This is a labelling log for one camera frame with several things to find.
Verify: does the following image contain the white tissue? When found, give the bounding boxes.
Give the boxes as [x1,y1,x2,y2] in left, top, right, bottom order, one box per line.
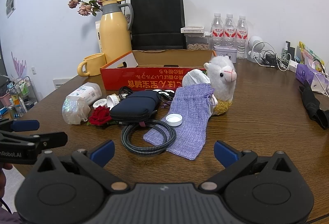
[182,69,211,87]

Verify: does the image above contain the navy zip case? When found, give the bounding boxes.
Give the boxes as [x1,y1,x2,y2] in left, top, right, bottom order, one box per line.
[110,91,161,122]

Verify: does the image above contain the grey braided cable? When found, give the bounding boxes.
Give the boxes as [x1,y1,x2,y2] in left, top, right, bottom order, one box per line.
[121,119,177,156]

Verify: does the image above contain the wall poster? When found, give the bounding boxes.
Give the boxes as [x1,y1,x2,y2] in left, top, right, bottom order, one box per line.
[5,0,16,18]

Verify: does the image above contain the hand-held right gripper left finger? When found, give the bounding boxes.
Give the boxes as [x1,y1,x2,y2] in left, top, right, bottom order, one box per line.
[37,140,129,193]

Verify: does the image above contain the white robot figure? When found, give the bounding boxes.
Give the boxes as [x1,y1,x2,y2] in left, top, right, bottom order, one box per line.
[247,36,265,62]

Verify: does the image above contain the large ribbed white cap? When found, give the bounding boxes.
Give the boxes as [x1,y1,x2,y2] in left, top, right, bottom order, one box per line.
[107,95,121,108]

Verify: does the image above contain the clear seed container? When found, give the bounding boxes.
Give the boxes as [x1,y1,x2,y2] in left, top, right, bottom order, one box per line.
[185,33,214,50]

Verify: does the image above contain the purple tissue pack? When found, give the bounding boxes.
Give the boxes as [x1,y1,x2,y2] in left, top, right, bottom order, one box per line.
[295,63,329,97]

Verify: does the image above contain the colourful snack bag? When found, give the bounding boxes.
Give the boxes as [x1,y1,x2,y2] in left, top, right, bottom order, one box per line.
[298,41,325,70]

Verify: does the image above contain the black and white cable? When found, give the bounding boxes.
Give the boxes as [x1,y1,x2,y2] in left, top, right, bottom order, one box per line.
[155,89,178,104]

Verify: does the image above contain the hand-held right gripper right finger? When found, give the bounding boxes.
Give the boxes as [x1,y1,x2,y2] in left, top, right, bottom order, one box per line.
[199,140,293,193]

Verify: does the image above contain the yellow mug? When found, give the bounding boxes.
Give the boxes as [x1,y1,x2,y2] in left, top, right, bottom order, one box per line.
[78,53,107,78]

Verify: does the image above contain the small flat white box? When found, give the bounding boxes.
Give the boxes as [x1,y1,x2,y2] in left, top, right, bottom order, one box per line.
[181,25,205,34]

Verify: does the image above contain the red rose flower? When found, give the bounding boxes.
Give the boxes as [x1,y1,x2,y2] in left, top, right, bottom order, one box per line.
[87,105,116,127]

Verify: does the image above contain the white alpaca plush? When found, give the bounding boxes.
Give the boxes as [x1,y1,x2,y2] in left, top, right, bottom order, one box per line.
[204,55,237,115]

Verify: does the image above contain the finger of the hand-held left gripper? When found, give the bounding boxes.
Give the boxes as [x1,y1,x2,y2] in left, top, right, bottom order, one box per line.
[0,131,69,155]
[0,119,40,135]

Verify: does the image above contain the clear water bottle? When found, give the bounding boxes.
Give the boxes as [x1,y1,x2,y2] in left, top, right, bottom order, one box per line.
[211,13,225,47]
[236,15,249,59]
[224,14,237,47]

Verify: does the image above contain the white bottle cap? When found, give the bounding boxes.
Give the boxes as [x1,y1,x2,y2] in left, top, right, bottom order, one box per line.
[166,114,183,126]

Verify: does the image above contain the white wall vent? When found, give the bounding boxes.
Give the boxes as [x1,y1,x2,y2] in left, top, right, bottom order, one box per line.
[53,78,74,90]

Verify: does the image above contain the black folded umbrella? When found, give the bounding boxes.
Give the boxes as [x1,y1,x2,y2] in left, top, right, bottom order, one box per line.
[299,80,329,130]

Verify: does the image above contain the small black box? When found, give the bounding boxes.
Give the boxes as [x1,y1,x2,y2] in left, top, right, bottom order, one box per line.
[287,46,297,61]

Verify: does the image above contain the black paper bag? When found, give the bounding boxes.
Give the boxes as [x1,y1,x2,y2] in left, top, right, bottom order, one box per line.
[130,0,186,50]

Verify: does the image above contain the purple burlap pouch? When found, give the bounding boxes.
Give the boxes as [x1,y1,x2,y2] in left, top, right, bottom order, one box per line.
[143,85,215,161]

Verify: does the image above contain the tangle of chargers and cables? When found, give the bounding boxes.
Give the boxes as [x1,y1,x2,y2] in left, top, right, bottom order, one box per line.
[253,42,296,72]

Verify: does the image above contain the black power adapter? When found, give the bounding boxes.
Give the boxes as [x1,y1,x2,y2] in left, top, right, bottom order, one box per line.
[264,53,277,66]

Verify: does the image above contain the pale tin box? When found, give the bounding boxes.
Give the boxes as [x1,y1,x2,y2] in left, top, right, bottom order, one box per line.
[214,46,237,63]

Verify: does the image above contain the yellow thermos jug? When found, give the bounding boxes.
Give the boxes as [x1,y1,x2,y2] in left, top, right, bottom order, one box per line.
[99,0,134,64]

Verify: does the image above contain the purple wall decal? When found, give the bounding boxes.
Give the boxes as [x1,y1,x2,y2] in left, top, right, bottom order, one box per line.
[10,51,27,78]

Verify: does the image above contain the red cardboard box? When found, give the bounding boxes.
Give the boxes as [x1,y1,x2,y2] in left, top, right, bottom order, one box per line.
[100,49,217,91]

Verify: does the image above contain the metal storage rack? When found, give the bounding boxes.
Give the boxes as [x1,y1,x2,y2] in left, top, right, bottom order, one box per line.
[5,76,39,119]

